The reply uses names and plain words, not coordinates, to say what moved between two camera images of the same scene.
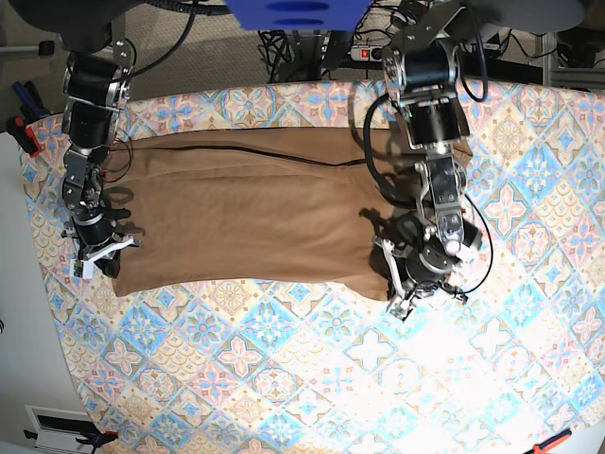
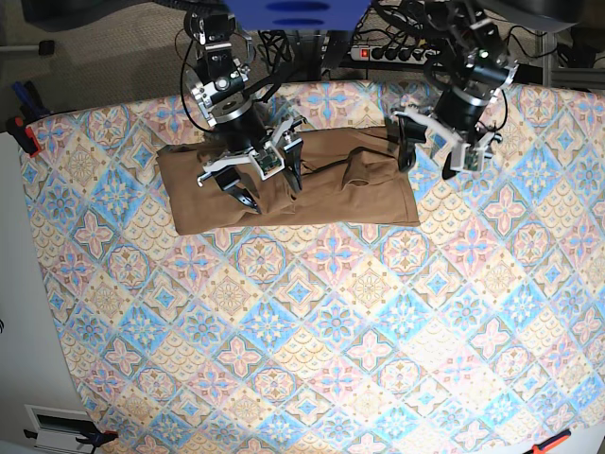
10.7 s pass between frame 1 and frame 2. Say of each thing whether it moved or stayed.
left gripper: moved
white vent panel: stayed
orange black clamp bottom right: stayed
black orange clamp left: stayed
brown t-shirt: moved
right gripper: moved
